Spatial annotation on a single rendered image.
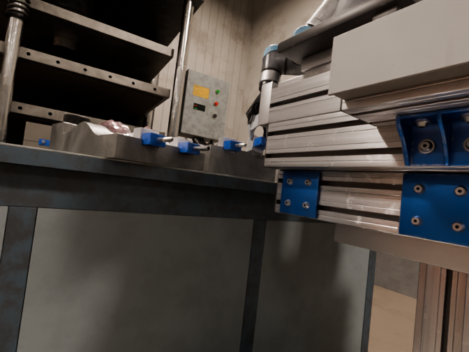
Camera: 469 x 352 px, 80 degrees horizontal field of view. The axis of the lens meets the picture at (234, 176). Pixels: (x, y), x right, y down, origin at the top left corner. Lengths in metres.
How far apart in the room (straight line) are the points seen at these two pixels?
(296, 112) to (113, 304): 0.63
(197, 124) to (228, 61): 3.30
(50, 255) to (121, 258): 0.15
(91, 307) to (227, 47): 4.67
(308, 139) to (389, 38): 0.23
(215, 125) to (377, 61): 1.59
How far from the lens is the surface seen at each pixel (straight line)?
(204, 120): 1.84
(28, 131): 1.59
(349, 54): 0.36
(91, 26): 1.78
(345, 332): 1.41
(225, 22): 5.25
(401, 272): 3.10
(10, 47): 1.64
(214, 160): 0.87
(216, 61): 4.90
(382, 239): 0.57
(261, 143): 0.92
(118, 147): 0.67
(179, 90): 1.67
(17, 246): 0.78
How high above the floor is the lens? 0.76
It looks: 3 degrees up
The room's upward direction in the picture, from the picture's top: 7 degrees clockwise
